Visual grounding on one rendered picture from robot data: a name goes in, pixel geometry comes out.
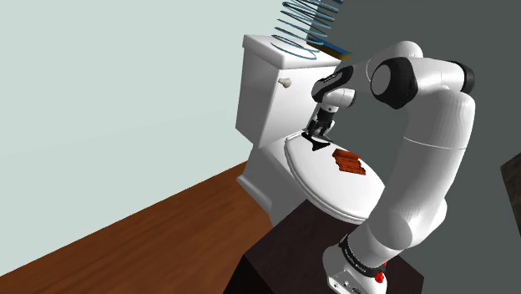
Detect red-brown ridged block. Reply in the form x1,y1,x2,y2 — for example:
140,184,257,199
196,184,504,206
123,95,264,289
331,148,367,176

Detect white toilet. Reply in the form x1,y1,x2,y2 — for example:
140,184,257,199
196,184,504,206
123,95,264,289
235,33,386,226

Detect blue and yellow book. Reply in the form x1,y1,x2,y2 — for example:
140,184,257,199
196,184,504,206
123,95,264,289
306,37,352,62

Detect dark robot stand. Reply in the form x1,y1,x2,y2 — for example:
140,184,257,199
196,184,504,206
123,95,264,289
222,198,425,294

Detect dark cabinet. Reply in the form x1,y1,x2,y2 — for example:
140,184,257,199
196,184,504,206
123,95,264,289
499,152,521,237

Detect blue wire spiral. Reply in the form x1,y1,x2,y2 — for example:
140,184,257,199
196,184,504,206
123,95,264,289
270,0,345,61

